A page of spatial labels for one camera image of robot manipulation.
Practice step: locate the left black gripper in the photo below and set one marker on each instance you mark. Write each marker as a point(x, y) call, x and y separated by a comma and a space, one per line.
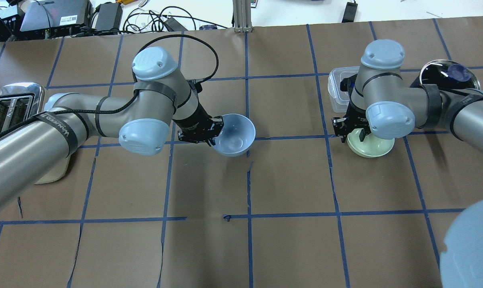
point(194, 120)

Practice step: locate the cream toaster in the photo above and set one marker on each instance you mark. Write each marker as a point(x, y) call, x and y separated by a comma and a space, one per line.
point(9, 112)

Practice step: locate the black power brick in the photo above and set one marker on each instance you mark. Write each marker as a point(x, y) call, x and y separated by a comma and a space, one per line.
point(108, 16)

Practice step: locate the black power adapter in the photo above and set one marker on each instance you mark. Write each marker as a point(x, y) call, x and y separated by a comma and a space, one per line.
point(350, 11)

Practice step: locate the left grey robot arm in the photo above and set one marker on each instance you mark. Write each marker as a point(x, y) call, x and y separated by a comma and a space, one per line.
point(161, 95)

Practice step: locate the aluminium frame post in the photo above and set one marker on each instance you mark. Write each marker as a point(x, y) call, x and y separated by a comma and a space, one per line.
point(242, 16)

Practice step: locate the black computer box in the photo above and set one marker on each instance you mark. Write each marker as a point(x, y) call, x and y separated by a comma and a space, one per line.
point(46, 19)

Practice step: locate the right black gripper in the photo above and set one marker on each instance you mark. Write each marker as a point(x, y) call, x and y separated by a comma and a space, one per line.
point(355, 118)

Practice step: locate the green bowl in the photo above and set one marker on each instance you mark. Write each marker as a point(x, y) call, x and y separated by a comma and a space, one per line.
point(372, 147)

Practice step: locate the steel pot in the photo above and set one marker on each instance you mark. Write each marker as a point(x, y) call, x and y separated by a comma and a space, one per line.
point(435, 72)

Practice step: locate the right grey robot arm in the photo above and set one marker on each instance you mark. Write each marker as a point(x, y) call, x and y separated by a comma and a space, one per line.
point(382, 108)

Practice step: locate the blue bowl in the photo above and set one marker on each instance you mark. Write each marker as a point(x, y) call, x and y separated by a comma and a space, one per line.
point(236, 137)

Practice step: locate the clear plastic container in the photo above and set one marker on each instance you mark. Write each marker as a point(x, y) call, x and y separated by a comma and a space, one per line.
point(340, 99)

